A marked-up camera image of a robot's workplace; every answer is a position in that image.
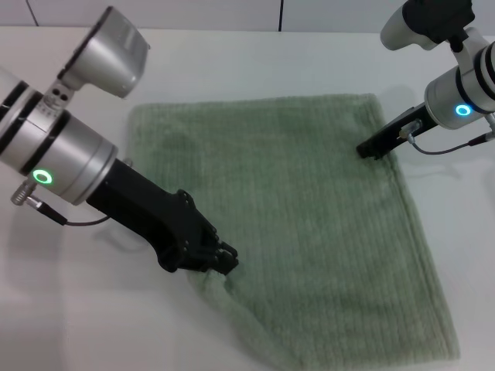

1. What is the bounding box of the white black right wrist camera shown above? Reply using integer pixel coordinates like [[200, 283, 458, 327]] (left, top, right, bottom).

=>
[[380, 0, 476, 52]]

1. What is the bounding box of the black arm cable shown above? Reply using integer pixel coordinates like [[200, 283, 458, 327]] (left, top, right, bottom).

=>
[[398, 118, 495, 155], [9, 182, 113, 226]]

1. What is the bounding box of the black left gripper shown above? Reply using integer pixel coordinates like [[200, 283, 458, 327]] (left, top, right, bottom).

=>
[[85, 158, 240, 277]]

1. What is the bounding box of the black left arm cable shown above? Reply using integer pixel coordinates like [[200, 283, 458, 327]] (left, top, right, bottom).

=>
[[9, 182, 113, 226]]

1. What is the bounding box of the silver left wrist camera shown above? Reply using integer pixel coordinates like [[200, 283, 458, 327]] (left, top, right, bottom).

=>
[[42, 5, 151, 114]]

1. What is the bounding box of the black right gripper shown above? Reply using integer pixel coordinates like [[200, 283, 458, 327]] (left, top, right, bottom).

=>
[[355, 101, 438, 161]]

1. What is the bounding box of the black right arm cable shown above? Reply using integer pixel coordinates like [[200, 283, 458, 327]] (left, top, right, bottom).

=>
[[398, 118, 495, 155]]

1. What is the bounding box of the green ribbed towel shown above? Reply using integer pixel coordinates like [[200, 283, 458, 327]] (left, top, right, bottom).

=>
[[126, 92, 461, 371]]

